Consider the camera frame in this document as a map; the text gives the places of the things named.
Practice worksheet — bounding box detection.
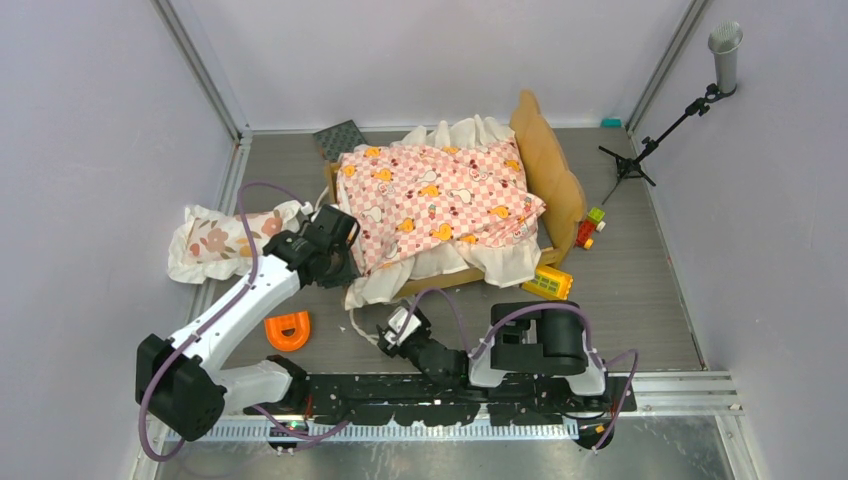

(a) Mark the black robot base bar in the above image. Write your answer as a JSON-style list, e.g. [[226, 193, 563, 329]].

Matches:
[[262, 374, 637, 448]]

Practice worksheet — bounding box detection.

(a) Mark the yellow toy window block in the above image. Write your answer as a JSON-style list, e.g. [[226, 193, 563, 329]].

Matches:
[[520, 265, 573, 301]]

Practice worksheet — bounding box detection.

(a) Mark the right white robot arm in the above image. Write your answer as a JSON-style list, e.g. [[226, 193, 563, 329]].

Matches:
[[377, 301, 616, 412]]

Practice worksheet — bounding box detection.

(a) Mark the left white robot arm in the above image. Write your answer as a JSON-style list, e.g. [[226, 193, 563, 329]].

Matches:
[[136, 206, 360, 441]]

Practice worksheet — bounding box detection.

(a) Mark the teal small block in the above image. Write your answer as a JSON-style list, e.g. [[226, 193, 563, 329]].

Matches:
[[600, 118, 623, 128]]

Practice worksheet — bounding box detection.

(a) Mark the black microphone tripod stand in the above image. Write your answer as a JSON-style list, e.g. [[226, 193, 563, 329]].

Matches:
[[598, 83, 737, 205]]

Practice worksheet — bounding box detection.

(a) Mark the grey microphone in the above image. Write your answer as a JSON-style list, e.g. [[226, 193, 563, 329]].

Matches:
[[708, 21, 743, 95]]

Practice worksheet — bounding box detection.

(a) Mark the pink checkered duck blanket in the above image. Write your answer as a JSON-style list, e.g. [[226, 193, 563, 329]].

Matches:
[[335, 116, 546, 310]]

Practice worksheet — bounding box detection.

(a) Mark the red green toy car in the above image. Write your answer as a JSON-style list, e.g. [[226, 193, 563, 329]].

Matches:
[[575, 207, 605, 250]]

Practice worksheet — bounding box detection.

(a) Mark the orange plastic arch piece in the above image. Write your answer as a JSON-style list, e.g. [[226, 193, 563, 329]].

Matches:
[[264, 311, 312, 352]]

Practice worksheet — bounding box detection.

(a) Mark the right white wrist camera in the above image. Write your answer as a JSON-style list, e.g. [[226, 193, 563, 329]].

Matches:
[[383, 306, 422, 346]]

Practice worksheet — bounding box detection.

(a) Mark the wooden pet bed frame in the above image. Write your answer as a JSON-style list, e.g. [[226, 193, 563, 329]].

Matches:
[[327, 90, 587, 302]]

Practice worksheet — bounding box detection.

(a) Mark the white floral pillow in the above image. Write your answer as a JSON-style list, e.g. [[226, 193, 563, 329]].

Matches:
[[167, 200, 301, 284]]

